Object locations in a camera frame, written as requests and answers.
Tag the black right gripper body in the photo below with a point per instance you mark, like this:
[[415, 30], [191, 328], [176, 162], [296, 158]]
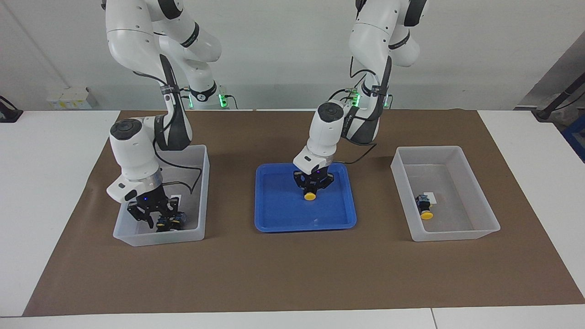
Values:
[[151, 201]]

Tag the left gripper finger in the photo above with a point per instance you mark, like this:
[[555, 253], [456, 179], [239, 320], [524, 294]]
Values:
[[327, 181], [300, 180]]

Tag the black clamp object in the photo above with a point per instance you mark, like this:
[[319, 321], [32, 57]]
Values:
[[9, 114]]

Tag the blue crate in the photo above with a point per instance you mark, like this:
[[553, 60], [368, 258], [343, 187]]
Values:
[[576, 137]]

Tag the green push button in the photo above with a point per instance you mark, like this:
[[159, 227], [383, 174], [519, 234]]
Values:
[[162, 225], [181, 219]]

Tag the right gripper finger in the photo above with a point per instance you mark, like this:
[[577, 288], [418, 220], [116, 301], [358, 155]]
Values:
[[172, 208], [138, 211]]

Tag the black stand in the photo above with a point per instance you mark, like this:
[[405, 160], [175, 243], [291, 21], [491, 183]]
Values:
[[548, 109]]

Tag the translucent plastic box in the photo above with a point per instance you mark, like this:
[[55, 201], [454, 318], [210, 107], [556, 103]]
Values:
[[457, 235], [183, 237]]

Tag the green lit base connector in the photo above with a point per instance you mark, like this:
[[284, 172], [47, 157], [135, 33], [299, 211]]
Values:
[[354, 97], [222, 98]]

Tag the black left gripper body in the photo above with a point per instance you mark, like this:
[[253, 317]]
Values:
[[314, 177]]

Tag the yellow push button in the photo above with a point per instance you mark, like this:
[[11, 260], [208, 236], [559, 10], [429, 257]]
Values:
[[427, 214], [311, 196]]

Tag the blue plastic tray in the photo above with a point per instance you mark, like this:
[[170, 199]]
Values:
[[283, 214]]

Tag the brown table mat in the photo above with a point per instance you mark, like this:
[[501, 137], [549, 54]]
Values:
[[292, 274]]

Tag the white power strip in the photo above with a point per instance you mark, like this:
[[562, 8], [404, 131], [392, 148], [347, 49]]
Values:
[[66, 99]]

